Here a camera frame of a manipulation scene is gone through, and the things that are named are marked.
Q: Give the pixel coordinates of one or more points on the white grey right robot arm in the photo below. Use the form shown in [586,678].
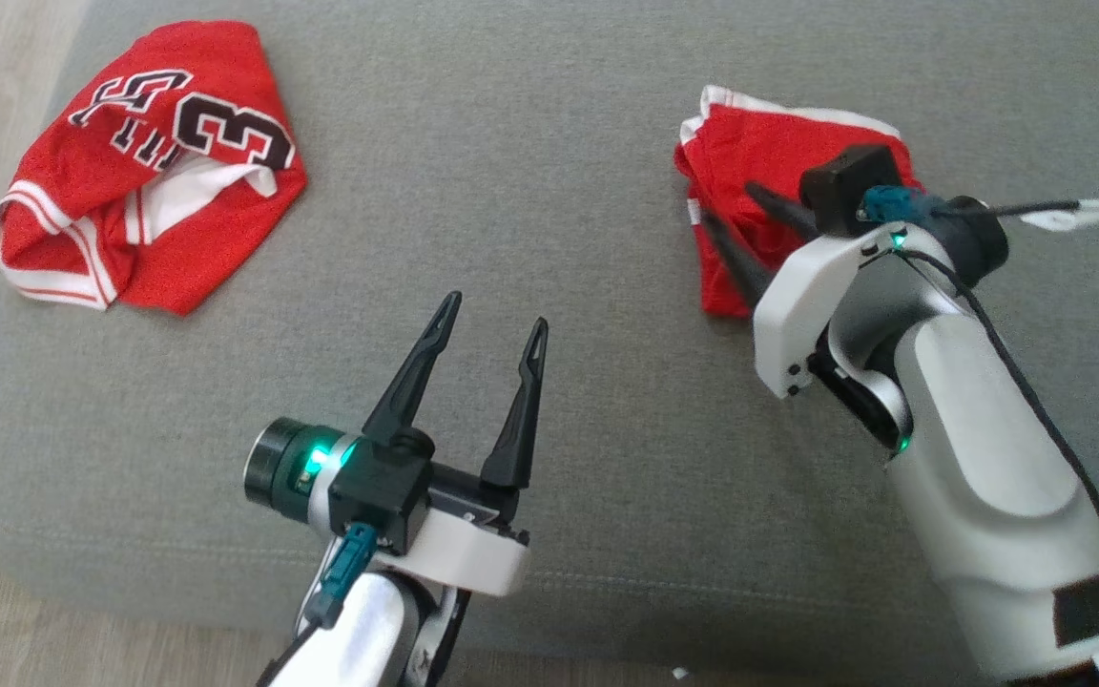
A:
[988,458]

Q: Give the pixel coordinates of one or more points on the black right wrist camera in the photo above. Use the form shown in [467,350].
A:
[845,181]

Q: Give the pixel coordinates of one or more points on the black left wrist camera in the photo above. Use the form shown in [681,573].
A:
[383,487]

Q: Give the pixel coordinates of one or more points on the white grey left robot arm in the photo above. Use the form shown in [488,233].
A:
[368,634]

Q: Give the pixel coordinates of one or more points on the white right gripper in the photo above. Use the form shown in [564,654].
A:
[798,305]

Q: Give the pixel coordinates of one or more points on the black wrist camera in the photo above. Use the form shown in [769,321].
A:
[383,487]
[845,181]

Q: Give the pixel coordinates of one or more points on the red basketball jersey black numbers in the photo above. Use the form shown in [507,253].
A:
[225,248]

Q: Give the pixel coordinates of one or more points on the grey fabric sofa seat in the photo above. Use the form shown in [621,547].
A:
[530,143]

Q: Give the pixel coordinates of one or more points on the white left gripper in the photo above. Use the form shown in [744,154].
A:
[473,558]

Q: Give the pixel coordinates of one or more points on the red shorts white trim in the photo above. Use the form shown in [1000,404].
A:
[750,153]

